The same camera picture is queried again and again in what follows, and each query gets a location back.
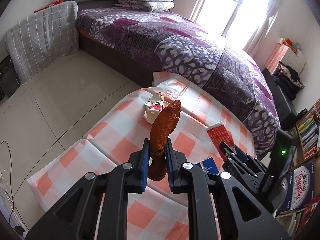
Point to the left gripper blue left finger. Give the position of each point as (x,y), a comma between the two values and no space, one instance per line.
(144,164)

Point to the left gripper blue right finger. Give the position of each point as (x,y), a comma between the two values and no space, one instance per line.
(168,152)

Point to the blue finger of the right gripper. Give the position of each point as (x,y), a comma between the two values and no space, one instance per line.
(240,154)

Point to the orange brown peel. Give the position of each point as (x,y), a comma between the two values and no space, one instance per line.
(163,126)

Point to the red crushed milk carton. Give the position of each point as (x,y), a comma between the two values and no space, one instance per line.
(218,134)

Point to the blue biscuit box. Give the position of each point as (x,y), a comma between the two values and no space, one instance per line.
(209,166)

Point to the crushed red white paper cup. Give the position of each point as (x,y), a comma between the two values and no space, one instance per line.
(154,106)

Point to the upper Ganten water carton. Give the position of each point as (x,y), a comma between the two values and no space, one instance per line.
(300,187)

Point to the orange white checkered tablecloth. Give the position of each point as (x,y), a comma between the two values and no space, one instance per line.
(92,191)

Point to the wooden bookshelf with books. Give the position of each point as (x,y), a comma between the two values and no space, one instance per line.
(306,133)

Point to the black storage bench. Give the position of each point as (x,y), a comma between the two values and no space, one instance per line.
(284,107)

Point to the pile of folded clothes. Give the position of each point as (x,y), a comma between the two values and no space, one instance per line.
(288,80)

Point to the bed with purple blanket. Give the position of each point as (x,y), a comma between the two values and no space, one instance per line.
(138,43)

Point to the pink checkered storage box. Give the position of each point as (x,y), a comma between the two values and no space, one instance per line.
(284,54)

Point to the window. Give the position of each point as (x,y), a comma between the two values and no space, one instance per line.
(235,20)

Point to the black small bin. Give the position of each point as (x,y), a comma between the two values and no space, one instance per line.
(9,80)

